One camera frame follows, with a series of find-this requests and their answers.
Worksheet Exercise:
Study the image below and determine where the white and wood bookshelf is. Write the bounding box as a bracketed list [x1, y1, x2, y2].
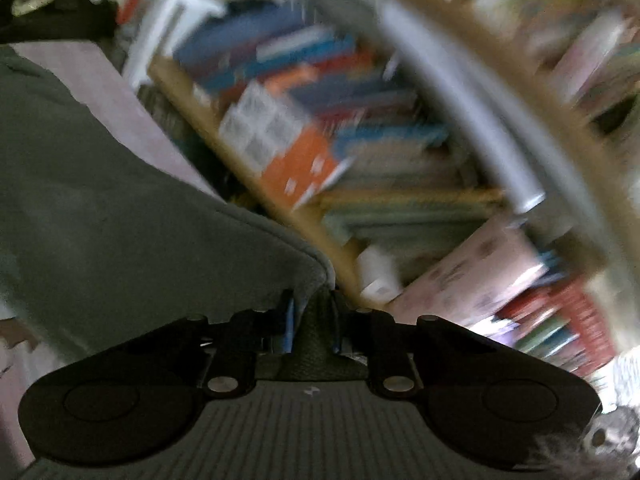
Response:
[120, 0, 640, 391]

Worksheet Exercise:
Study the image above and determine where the row of blue spined books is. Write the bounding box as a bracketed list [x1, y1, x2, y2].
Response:
[175, 5, 501, 271]

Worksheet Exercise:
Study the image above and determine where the white charger plug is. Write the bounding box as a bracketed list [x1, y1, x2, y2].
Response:
[357, 247, 403, 301]

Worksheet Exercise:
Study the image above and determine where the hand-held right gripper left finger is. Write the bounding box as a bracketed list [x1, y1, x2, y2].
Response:
[102, 291, 295, 400]

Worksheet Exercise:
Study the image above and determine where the grey sweater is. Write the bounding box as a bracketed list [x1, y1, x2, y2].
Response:
[0, 45, 371, 383]

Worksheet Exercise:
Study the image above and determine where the thick red book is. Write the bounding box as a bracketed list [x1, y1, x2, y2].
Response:
[500, 280, 616, 376]

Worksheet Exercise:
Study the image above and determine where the white flat lamp head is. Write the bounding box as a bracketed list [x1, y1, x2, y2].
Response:
[310, 0, 546, 213]

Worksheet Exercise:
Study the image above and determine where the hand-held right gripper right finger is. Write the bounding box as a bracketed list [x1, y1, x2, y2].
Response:
[331, 295, 506, 400]

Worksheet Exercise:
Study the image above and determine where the pink printed cylinder container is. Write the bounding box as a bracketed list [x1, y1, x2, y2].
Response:
[390, 215, 551, 326]

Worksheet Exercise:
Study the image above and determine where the pink cartoon desk mat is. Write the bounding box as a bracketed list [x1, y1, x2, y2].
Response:
[0, 42, 226, 461]

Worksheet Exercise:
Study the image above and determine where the grey fur pompom charm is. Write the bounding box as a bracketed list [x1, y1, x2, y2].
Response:
[530, 405, 640, 480]

